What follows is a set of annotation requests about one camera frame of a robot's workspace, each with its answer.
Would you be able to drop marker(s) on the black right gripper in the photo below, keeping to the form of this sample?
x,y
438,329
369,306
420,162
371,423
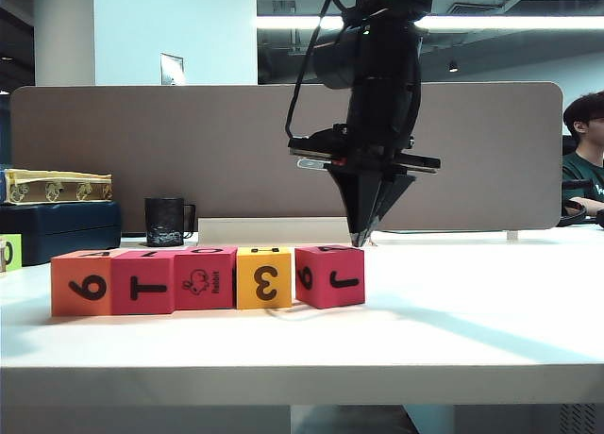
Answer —
x,y
377,122

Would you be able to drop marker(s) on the pink block with J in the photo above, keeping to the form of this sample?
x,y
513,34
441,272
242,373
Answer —
x,y
330,283

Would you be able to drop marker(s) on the yellow foam block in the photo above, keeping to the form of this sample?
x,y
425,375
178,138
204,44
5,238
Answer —
x,y
262,283

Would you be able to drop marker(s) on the pink block with O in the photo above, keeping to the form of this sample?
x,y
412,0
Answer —
x,y
203,283

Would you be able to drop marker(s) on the pink block with T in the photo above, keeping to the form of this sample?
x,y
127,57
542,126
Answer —
x,y
141,288

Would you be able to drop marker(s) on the orange foam block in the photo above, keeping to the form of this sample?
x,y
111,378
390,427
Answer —
x,y
80,288

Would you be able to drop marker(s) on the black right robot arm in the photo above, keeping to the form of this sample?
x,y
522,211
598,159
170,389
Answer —
x,y
377,42

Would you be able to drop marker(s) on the small ceiling spot lamp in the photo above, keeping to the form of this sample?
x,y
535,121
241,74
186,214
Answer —
x,y
453,68

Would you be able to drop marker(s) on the person with dark hair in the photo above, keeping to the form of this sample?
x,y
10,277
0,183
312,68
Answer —
x,y
582,170

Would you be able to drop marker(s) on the grey desk divider panel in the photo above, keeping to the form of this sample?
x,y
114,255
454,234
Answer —
x,y
165,155

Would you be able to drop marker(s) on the black mug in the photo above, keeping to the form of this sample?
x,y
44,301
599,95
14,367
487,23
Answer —
x,y
162,222

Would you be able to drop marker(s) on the ceiling light strip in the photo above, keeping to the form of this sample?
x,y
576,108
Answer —
x,y
519,22

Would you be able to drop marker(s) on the perforated metal panel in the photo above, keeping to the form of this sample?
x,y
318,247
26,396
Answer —
x,y
578,420

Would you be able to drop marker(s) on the dark blue case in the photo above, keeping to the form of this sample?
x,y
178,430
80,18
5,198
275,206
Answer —
x,y
71,231

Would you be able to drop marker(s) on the yellow patterned box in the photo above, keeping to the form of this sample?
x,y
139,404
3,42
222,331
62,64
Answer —
x,y
56,188

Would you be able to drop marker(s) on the green foam block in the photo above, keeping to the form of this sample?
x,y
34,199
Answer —
x,y
14,252

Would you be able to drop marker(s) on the white divider foot bracket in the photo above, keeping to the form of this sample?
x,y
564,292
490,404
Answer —
x,y
512,236

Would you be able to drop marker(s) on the wall sign on pillar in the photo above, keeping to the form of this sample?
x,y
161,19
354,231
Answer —
x,y
171,70

